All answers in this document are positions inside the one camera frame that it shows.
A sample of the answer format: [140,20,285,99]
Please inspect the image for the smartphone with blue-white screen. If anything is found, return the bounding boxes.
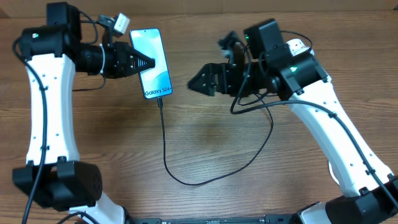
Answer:
[129,28,173,99]

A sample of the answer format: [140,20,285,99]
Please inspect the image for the black USB-C charging cable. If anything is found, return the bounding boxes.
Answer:
[157,30,313,187]

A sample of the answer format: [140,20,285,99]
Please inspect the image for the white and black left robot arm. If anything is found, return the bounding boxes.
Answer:
[12,2,155,223]

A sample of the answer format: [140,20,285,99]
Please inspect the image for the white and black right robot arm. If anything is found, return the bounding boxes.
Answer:
[188,19,397,223]

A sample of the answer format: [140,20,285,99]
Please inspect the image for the white power strip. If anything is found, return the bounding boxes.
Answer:
[286,39,310,55]

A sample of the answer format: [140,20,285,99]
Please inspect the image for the white power strip cord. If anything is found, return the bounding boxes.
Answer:
[327,160,338,184]

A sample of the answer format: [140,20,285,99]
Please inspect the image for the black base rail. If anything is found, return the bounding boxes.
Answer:
[125,211,300,224]

